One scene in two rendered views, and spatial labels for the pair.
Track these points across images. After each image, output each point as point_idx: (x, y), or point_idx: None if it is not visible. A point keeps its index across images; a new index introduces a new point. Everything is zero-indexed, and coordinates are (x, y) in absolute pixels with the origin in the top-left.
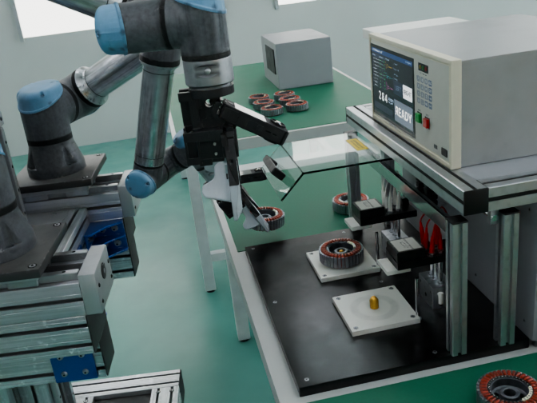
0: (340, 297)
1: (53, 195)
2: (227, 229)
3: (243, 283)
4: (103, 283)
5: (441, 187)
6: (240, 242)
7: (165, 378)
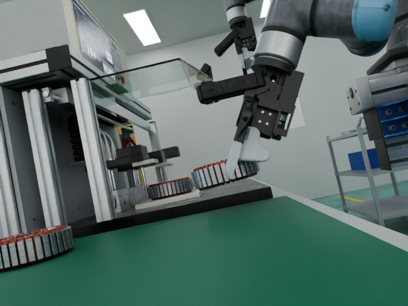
0: None
1: None
2: (312, 205)
3: (278, 189)
4: (351, 100)
5: (144, 110)
6: (280, 200)
7: None
